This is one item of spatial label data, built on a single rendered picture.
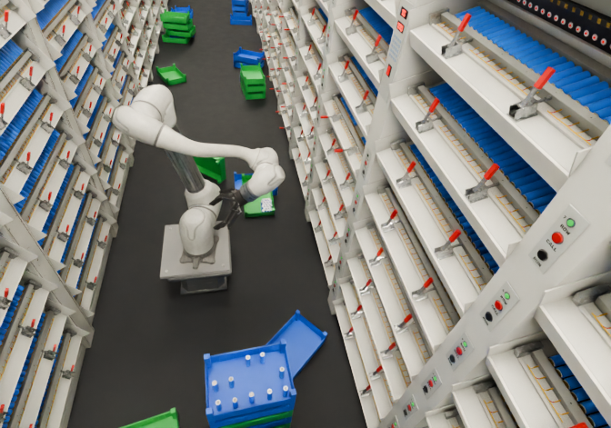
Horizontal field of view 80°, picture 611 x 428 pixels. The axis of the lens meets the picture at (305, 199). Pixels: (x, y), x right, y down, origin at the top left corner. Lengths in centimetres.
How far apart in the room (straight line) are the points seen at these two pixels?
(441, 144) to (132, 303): 177
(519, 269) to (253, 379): 104
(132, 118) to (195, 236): 63
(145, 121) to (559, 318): 141
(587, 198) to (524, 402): 42
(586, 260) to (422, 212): 51
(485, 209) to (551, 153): 21
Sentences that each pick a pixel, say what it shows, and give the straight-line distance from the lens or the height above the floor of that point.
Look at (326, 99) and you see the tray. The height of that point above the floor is 92.
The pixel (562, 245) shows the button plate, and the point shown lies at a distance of 68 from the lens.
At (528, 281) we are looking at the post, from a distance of 75.
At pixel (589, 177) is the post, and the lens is 64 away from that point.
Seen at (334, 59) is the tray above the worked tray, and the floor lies 113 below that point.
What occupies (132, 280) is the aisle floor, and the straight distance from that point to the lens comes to 230.
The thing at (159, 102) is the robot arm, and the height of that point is 102.
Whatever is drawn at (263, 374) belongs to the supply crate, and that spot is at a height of 40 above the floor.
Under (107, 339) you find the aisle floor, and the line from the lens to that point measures 215.
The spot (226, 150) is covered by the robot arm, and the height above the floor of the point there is 84.
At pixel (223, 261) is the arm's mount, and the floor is 22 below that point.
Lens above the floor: 181
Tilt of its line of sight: 43 degrees down
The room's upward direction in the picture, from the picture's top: 7 degrees clockwise
